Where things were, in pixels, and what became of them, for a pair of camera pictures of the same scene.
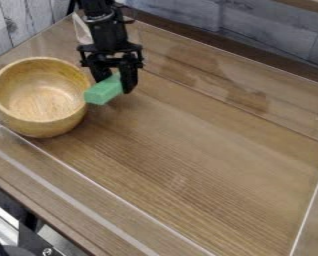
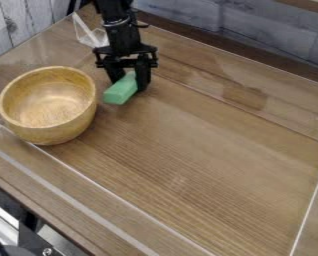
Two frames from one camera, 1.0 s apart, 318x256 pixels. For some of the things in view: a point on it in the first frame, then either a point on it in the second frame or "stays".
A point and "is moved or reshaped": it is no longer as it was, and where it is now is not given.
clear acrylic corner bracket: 82,31 stays
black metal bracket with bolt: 30,240 stays
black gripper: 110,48 → 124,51
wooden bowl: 37,94 is moved or reshaped
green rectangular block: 104,90 is moved or reshaped
